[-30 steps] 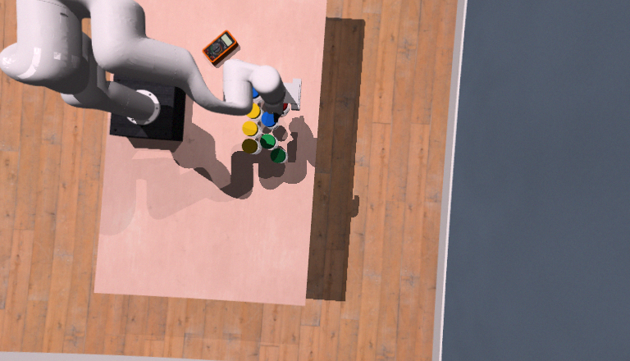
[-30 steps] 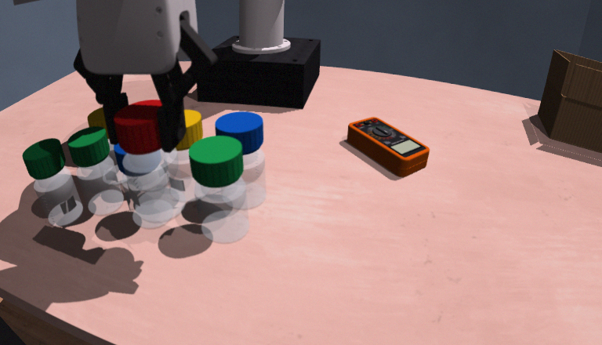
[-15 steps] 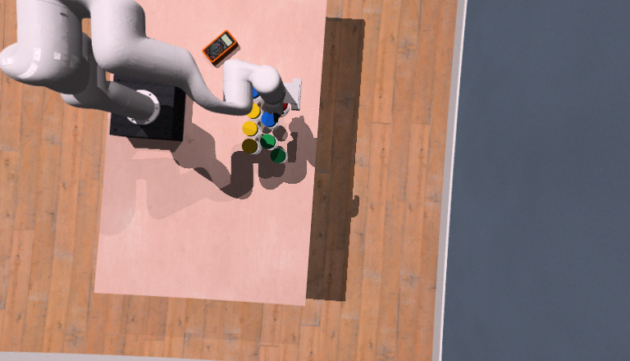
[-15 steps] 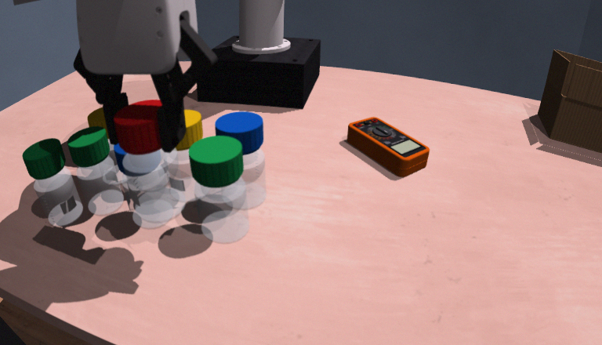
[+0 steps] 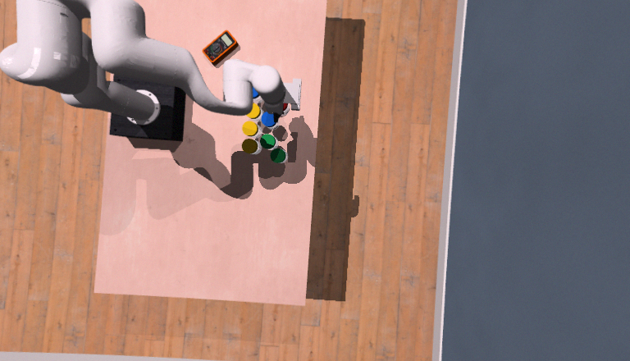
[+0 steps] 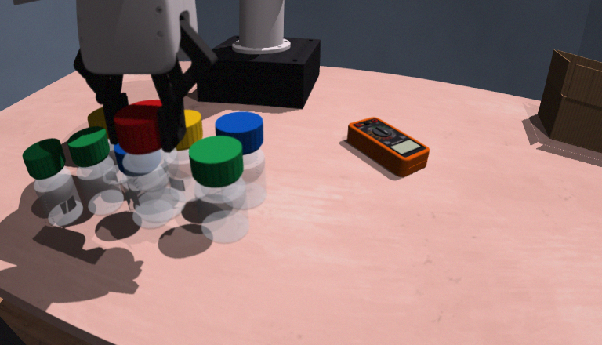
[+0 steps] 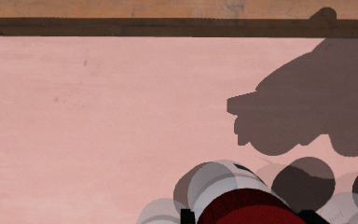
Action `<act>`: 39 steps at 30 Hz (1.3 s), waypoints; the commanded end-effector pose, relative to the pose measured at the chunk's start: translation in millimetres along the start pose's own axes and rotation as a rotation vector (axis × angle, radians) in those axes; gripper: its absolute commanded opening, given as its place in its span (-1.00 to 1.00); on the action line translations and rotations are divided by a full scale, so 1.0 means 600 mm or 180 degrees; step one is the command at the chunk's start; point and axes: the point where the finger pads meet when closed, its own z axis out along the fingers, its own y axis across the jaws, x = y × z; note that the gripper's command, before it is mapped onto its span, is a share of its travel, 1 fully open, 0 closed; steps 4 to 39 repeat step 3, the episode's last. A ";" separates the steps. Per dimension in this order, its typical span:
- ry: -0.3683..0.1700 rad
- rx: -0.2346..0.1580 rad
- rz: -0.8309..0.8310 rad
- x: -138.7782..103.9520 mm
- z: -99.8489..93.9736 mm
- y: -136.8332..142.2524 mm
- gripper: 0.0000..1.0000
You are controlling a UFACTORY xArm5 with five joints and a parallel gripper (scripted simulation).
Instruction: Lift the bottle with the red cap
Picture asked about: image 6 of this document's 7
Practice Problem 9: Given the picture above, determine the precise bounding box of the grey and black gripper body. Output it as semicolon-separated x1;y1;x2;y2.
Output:
76;0;198;74

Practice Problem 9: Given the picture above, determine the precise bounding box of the clear bottle with green cap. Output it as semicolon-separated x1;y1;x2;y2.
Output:
189;136;249;245
22;138;83;227
67;126;124;216

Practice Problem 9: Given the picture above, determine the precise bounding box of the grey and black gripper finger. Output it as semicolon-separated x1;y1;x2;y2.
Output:
74;49;129;145
150;14;218;153

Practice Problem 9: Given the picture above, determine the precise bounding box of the clear bottle with red cap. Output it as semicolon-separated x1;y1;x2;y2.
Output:
114;100;186;223

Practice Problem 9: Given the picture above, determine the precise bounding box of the clear bottle with blue cap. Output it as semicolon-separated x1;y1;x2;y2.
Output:
215;111;267;210
114;144;168;230

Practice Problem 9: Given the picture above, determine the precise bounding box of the orange digital multimeter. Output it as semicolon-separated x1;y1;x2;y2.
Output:
347;117;430;177

